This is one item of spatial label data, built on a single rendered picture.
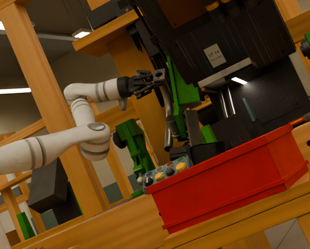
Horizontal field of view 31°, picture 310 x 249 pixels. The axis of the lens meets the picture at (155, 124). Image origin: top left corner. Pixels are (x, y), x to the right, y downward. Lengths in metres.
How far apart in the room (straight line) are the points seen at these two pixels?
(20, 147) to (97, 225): 0.31
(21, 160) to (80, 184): 0.73
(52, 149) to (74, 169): 0.68
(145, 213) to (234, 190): 0.44
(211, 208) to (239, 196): 0.07
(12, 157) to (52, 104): 0.76
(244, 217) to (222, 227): 0.05
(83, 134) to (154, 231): 0.36
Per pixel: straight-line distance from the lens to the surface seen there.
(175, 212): 1.28
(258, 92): 1.90
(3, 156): 1.63
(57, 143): 1.65
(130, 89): 1.92
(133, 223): 1.60
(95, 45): 2.20
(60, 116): 2.32
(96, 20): 2.21
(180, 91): 1.78
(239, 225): 1.20
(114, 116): 2.33
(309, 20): 2.21
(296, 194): 1.18
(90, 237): 1.66
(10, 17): 2.46
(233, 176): 1.20
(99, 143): 1.70
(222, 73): 1.57
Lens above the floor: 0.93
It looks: 5 degrees up
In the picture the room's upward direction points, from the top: 24 degrees counter-clockwise
